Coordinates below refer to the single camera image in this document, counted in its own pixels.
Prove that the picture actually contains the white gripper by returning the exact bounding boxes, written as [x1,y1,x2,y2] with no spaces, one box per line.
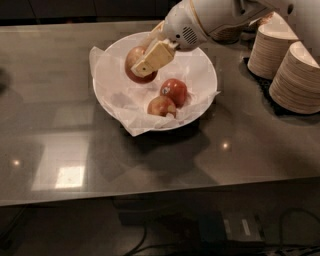
[131,0,207,77]

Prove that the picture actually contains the brownish red apple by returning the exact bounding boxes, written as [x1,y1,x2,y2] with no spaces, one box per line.
[124,46,158,84]

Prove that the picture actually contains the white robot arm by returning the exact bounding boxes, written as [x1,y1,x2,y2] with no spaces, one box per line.
[132,0,320,77]

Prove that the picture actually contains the white bowl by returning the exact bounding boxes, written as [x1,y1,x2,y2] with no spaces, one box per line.
[92,31,218,132]

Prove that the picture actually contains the red apple with sticker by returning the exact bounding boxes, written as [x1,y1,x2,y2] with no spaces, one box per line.
[160,78,188,108]

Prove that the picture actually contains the yellow-red apple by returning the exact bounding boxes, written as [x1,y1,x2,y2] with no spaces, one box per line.
[147,96,176,117]

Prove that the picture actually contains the white paper liner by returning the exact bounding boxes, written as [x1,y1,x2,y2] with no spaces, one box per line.
[88,45,221,137]

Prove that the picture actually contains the rear stack of paper plates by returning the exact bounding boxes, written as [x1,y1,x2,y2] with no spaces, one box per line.
[248,13,298,80]

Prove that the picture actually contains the stack of paper plates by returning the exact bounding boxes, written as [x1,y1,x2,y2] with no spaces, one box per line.
[269,42,320,114]
[248,13,298,80]

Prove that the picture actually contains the black tray under plates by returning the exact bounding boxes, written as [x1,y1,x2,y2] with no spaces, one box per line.
[243,57,320,116]

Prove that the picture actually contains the front stack of paper plates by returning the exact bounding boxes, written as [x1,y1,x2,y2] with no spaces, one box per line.
[269,42,320,114]

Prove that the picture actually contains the dark box under table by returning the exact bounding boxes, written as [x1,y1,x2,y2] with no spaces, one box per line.
[198,212,265,246]

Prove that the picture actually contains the black cable under table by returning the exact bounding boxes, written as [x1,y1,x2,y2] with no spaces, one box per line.
[123,207,320,256]

